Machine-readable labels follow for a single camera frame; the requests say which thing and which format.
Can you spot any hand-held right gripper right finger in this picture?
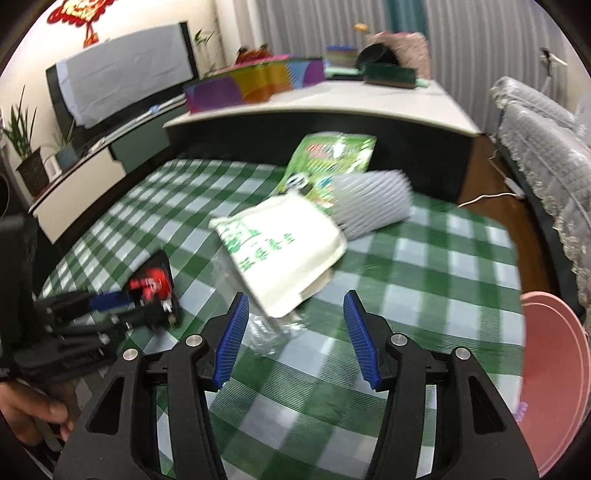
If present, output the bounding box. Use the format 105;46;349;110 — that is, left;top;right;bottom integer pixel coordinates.
343;290;540;480

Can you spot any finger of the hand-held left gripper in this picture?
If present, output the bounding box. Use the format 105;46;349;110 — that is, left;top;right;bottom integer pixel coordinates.
46;315;134;346
34;290;137;319

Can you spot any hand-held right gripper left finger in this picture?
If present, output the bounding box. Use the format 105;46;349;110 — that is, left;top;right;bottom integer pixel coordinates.
54;292;250;480

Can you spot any clear plastic bag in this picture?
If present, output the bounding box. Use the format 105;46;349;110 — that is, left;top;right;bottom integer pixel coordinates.
212;258;308;358

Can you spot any black and red wrapper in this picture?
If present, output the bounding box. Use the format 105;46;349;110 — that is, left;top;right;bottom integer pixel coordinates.
127;250;181;330

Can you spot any white foam takeout box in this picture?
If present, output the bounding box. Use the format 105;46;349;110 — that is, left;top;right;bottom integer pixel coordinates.
210;194;348;319

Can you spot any white foam net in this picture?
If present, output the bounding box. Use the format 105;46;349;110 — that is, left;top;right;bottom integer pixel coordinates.
330;170;414;241

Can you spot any green snack packet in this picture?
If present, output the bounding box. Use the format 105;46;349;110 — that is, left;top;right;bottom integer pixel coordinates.
277;131;377;213

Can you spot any pink plastic basin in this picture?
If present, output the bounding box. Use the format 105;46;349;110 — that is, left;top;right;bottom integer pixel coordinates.
519;291;591;478

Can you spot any person's left hand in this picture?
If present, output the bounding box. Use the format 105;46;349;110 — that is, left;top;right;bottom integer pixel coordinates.
0;382;75;446

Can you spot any green checkered tablecloth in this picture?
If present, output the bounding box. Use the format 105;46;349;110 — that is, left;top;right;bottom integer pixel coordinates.
37;158;527;480

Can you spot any TV cabinet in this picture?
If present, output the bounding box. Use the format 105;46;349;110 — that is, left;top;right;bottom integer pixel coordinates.
28;99;190;245

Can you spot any large potted plant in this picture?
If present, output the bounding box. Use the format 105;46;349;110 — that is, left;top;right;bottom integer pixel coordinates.
0;85;51;197

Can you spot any small potted plant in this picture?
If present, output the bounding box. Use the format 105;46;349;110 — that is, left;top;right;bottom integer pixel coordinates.
44;120;81;169

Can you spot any television with grey cover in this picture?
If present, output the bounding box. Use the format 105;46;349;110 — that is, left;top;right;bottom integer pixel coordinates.
45;21;200;148

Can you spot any white-topped coffee table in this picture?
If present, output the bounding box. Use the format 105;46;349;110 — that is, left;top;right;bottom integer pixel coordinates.
163;78;483;204

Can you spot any colourful tin box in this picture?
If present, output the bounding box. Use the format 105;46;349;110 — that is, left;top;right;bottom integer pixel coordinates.
184;58;326;114

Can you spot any dark green bowl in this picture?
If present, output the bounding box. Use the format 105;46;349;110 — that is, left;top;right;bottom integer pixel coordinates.
363;63;419;88

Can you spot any thin bamboo plant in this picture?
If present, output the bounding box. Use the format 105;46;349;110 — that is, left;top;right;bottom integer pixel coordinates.
194;28;222;77

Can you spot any sofa with grey quilted cover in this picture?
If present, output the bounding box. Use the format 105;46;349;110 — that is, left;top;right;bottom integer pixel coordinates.
489;76;591;324

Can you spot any stack of coloured bowls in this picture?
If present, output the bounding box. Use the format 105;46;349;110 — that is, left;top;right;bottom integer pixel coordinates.
324;45;360;70

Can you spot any pink lace-covered basket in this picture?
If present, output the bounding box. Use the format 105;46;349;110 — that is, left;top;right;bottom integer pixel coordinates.
369;31;431;79

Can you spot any grey sheer curtain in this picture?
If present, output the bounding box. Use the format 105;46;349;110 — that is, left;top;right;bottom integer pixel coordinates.
252;0;389;49
422;0;555;88

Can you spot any teal curtain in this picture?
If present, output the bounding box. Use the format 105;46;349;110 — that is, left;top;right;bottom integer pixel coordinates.
388;0;426;35

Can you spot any white floor stand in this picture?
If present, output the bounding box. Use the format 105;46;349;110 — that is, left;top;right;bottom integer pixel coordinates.
538;46;568;88

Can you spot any white power cable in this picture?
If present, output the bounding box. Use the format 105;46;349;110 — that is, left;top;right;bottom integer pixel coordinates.
457;191;513;208

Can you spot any red wall decoration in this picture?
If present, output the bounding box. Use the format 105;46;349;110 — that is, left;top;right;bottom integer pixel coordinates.
46;0;116;47

